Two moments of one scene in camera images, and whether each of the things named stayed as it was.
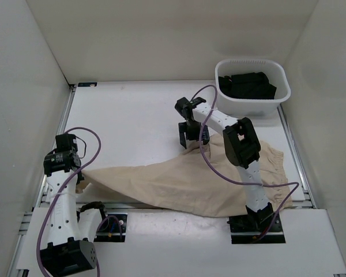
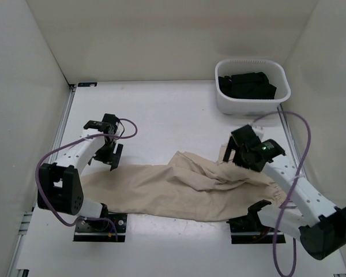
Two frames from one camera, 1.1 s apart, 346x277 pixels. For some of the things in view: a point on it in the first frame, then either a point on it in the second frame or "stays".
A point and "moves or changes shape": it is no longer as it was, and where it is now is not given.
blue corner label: [87, 84] stays
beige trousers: [201, 179] moves or changes shape
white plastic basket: [251, 88] stays
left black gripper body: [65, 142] -> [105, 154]
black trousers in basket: [254, 85] stays
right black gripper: [183, 129] -> [232, 145]
